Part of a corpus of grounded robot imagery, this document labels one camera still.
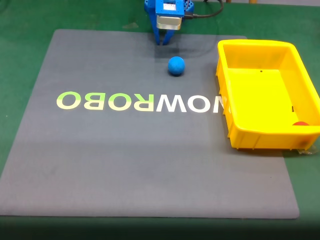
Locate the yellow plastic bin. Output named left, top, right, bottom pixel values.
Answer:
left=215, top=38, right=320, bottom=151

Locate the grey mat with NOWROBO print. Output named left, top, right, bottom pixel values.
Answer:
left=0, top=28, right=300, bottom=220

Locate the black camera cable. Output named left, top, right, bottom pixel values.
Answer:
left=183, top=0, right=225, bottom=21

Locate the silver camera box blue mount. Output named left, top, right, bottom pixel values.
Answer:
left=154, top=0, right=185, bottom=31

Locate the clear plastic wrapper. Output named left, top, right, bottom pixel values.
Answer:
left=296, top=144, right=319, bottom=156

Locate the blue foam ball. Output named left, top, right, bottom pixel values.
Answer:
left=167, top=56, right=186, bottom=77

